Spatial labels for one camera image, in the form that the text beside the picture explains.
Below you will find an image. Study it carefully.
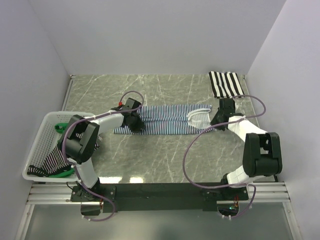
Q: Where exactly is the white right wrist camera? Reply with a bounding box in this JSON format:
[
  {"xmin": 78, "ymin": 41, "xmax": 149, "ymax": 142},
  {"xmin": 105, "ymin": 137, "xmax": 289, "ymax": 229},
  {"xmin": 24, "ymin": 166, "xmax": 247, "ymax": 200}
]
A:
[{"xmin": 233, "ymin": 98, "xmax": 242, "ymax": 112}]

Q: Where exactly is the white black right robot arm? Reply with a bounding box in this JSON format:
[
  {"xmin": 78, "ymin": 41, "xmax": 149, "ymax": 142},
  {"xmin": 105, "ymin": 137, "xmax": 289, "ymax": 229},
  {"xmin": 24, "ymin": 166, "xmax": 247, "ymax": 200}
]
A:
[{"xmin": 210, "ymin": 98, "xmax": 283, "ymax": 200}]

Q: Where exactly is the green garment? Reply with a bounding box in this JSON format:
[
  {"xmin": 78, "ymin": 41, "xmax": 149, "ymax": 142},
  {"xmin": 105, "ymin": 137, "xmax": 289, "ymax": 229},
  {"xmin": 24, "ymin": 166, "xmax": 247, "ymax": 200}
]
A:
[{"xmin": 49, "ymin": 123, "xmax": 74, "ymax": 178}]

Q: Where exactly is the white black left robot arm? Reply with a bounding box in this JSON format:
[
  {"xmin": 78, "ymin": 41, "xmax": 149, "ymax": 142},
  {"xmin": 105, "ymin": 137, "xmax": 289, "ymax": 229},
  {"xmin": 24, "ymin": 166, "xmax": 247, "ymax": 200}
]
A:
[{"xmin": 57, "ymin": 97, "xmax": 145, "ymax": 201}]

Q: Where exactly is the dark striped tank top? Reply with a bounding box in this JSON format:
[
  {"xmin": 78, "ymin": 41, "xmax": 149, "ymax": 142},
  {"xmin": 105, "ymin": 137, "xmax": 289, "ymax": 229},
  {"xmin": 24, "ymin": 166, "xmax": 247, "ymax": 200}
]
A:
[{"xmin": 26, "ymin": 132, "xmax": 103, "ymax": 176}]

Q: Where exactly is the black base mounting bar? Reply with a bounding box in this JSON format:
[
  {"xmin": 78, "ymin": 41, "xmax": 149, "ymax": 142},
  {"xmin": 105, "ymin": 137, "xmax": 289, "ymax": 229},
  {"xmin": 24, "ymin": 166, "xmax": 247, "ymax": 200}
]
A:
[{"xmin": 70, "ymin": 182, "xmax": 249, "ymax": 216}]

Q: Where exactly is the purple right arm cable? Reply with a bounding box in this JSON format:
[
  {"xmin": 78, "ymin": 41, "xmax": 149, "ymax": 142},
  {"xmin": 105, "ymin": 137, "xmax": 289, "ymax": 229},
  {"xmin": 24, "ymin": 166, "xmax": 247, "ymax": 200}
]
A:
[{"xmin": 182, "ymin": 94, "xmax": 267, "ymax": 219}]

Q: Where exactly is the white plastic laundry basket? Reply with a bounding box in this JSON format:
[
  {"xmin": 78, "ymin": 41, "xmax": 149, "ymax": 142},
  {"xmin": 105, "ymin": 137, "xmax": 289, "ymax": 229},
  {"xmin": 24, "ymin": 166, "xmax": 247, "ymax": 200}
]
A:
[{"xmin": 22, "ymin": 111, "xmax": 93, "ymax": 183}]

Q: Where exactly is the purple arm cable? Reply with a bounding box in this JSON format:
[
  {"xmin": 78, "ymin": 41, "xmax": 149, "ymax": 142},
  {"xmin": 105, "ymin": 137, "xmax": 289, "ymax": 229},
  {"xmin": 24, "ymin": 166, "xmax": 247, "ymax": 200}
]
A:
[
  {"xmin": 182, "ymin": 94, "xmax": 267, "ymax": 219},
  {"xmin": 60, "ymin": 90, "xmax": 145, "ymax": 223}
]

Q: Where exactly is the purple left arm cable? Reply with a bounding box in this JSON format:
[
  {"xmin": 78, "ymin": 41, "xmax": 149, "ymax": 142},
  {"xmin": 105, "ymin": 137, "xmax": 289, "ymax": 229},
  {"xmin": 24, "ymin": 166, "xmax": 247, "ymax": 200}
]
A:
[{"xmin": 60, "ymin": 90, "xmax": 145, "ymax": 223}]

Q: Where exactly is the blue white striped tank top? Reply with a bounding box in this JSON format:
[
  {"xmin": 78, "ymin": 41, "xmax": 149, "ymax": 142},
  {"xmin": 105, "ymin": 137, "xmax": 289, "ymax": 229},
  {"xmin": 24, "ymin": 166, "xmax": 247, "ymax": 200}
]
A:
[{"xmin": 113, "ymin": 103, "xmax": 216, "ymax": 136}]

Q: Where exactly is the folded black white tank top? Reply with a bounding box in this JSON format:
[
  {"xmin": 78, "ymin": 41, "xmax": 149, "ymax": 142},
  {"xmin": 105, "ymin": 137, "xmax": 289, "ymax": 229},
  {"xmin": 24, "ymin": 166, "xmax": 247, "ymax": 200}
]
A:
[{"xmin": 208, "ymin": 71, "xmax": 244, "ymax": 99}]

